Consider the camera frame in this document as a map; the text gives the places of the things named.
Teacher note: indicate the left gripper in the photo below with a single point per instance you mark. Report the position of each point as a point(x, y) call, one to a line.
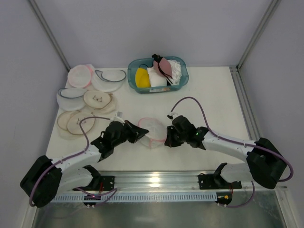
point(129, 132)

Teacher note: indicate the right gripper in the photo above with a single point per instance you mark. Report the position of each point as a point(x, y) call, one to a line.
point(174, 135)

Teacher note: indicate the pink-trimmed mesh laundry bag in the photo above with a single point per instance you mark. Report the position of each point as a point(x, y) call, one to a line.
point(157, 134)

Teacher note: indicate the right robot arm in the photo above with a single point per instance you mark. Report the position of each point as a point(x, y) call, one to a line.
point(260, 160)

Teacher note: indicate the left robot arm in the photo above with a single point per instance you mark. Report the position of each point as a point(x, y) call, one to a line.
point(48, 177)

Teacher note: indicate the beige laundry bag upper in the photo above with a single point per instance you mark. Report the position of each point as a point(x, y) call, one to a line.
point(99, 102)

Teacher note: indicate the beige laundry bag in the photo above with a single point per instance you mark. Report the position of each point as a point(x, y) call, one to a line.
point(68, 124)
point(99, 102)

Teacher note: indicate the yellow bra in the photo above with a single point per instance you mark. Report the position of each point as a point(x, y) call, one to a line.
point(142, 79)

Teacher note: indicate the grey-trimmed open laundry bag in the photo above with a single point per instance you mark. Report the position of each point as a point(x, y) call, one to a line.
point(108, 80)

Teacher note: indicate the pink and black bra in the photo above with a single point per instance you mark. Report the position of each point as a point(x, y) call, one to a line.
point(162, 66)

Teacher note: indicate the beige laundry bag lower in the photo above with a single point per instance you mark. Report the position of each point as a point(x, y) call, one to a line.
point(68, 124)

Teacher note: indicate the white lace bra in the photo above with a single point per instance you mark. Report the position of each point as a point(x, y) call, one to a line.
point(176, 72)

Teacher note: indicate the grey-trimmed folded laundry bag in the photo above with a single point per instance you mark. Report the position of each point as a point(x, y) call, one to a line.
point(71, 99)

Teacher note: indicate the pink-trimmed laundry bag stack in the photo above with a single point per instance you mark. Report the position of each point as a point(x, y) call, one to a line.
point(80, 76)

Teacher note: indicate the teal plastic basket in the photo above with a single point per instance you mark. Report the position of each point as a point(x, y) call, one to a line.
point(147, 62)

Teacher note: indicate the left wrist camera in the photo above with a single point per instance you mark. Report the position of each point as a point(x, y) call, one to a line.
point(119, 116)

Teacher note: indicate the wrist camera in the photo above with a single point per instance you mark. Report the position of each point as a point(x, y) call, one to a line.
point(172, 115)
point(119, 116)

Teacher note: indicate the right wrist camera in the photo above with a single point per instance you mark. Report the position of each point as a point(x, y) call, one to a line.
point(172, 115)

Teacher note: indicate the aluminium front rail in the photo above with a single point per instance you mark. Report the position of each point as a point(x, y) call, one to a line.
point(149, 180)

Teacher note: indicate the slotted cable duct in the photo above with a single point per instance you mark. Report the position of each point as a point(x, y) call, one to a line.
point(120, 197)

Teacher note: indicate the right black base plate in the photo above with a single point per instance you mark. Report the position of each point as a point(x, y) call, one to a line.
point(206, 181)

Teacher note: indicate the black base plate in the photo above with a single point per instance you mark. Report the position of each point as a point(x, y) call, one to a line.
point(206, 181)
point(101, 183)

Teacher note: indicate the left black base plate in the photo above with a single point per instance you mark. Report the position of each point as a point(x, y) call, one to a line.
point(101, 183)

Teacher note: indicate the right aluminium side rail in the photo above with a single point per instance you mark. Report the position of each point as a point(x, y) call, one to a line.
point(247, 111)

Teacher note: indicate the left aluminium corner post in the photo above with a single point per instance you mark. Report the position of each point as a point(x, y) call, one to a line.
point(47, 30)

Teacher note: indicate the aluminium corner post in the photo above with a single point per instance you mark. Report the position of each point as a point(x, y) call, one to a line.
point(269, 12)
point(47, 30)

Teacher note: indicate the right aluminium corner post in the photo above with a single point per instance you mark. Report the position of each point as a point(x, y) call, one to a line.
point(269, 12)

